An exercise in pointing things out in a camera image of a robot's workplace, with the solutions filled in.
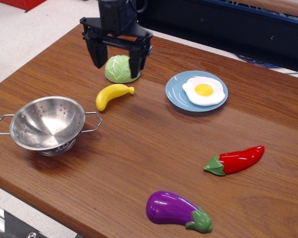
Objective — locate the purple toy eggplant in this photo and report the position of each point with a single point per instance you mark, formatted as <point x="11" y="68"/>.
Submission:
<point x="165" y="207"/>

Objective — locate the steel colander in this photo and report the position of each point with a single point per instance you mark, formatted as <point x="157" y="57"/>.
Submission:
<point x="49" y="125"/>

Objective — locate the toy fried egg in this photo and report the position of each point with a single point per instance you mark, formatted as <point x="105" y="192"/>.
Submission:
<point x="204" y="91"/>

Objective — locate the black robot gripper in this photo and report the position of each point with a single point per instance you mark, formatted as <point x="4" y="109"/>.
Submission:
<point x="117" y="18"/>

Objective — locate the green toy cabbage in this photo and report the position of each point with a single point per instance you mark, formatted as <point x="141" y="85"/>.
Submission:
<point x="117" y="70"/>

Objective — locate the red box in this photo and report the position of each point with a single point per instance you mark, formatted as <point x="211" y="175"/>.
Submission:
<point x="23" y="4"/>

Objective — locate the aluminium rail with bracket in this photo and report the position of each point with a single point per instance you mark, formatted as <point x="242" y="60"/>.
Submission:
<point x="19" y="220"/>

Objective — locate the yellow toy banana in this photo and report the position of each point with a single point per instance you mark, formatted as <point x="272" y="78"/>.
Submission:
<point x="111" y="92"/>

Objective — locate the dark blue metal frame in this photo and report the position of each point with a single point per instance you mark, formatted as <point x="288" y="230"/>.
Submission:
<point x="230" y="26"/>

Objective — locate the red toy chili pepper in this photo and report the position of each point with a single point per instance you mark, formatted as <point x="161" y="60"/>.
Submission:
<point x="233" y="162"/>

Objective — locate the light blue plate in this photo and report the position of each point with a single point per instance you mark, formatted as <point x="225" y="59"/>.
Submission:
<point x="178" y="97"/>

